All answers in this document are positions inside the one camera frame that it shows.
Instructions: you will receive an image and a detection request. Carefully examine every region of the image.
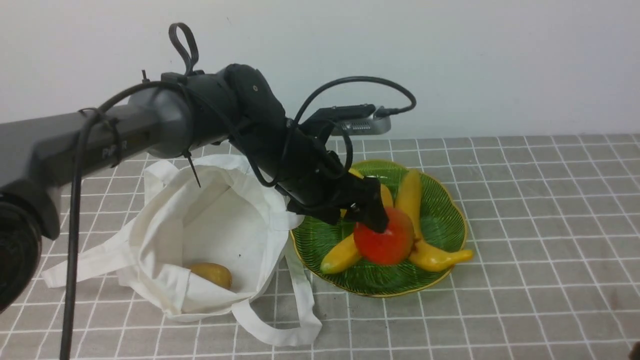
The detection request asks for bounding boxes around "left yellow banana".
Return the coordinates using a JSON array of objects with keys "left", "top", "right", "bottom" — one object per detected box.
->
[{"left": 320, "top": 183, "right": 395, "bottom": 275}]

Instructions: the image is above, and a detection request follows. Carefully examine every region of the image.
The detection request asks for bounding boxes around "brown kiwi fruit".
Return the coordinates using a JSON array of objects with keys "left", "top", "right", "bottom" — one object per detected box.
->
[{"left": 189, "top": 262, "right": 233, "bottom": 290}]

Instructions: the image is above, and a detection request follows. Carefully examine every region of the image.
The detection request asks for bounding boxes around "green leaf-shaped plate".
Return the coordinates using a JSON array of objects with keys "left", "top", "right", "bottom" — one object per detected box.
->
[{"left": 290, "top": 173, "right": 468, "bottom": 298}]

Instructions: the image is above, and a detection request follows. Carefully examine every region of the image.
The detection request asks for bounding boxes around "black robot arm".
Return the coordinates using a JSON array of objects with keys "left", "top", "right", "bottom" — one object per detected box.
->
[{"left": 1, "top": 64, "right": 388, "bottom": 310}]

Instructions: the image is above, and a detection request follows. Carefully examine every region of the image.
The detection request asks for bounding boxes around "white cloth tote bag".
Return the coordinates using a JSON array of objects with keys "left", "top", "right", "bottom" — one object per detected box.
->
[{"left": 41, "top": 154, "right": 323, "bottom": 347}]

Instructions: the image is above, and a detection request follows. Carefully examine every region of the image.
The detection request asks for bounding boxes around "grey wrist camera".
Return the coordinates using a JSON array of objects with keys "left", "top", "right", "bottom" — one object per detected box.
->
[{"left": 301, "top": 104, "right": 392, "bottom": 138}]

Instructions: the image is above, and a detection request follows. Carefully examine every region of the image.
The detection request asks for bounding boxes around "yellow banana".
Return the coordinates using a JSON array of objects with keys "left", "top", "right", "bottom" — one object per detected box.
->
[
  {"left": 395, "top": 169, "right": 474, "bottom": 272},
  {"left": 320, "top": 183, "right": 395, "bottom": 275}
]

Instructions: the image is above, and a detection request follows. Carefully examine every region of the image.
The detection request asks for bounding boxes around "grey checked tablecloth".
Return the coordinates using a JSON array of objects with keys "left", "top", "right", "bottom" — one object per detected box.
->
[{"left": 0, "top": 134, "right": 640, "bottom": 360}]

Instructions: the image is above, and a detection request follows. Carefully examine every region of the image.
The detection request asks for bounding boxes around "right yellow banana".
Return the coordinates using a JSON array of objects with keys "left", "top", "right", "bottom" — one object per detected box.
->
[{"left": 395, "top": 169, "right": 474, "bottom": 272}]

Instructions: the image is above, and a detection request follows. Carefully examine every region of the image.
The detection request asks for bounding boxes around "yellow lemon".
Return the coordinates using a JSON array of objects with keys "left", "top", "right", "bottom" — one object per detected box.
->
[{"left": 349, "top": 167, "right": 365, "bottom": 179}]

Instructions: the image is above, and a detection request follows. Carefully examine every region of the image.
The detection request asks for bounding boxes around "red pomegranate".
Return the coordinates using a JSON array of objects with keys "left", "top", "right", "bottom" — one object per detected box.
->
[{"left": 353, "top": 207, "right": 415, "bottom": 265}]

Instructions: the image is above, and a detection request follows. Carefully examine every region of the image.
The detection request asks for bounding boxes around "black cable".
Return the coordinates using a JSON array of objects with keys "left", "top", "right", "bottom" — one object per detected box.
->
[{"left": 59, "top": 22, "right": 417, "bottom": 360}]

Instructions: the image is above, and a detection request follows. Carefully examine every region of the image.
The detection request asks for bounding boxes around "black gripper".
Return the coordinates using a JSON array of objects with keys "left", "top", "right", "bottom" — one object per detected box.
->
[{"left": 272, "top": 127, "right": 389, "bottom": 234}]

